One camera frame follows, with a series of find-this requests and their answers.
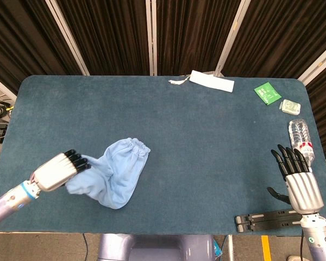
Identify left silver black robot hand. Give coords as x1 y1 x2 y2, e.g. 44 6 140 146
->
29 148 92 192

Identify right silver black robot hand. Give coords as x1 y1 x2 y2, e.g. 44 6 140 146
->
266 144 324 215

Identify light blue sweatpants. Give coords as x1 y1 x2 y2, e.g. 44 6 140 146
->
65 137 152 210

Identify black phone stand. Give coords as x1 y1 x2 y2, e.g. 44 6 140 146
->
235 208 304 233

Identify clear plastic water bottle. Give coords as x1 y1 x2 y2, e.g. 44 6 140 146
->
288 119 316 167

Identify small clear wrapped packet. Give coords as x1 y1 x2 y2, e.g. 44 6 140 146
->
279 98 302 115

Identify small blue plastic item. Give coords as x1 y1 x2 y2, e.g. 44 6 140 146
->
214 239 224 258

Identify green foil packet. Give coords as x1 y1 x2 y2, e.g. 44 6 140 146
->
254 81 283 105

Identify blue felt table cover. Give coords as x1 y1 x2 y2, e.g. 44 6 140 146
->
0 75 326 236

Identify lilac robot torso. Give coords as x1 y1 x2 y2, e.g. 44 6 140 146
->
97 233 217 261

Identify long white paper tag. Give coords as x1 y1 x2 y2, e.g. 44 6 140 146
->
190 70 235 94

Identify thin black hanging cable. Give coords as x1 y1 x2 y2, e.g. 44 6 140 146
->
82 233 90 256

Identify black coiled floor cable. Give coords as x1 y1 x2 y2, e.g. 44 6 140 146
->
0 99 16 120

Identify white pink tassel cord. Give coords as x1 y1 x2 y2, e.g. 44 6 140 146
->
168 76 192 85

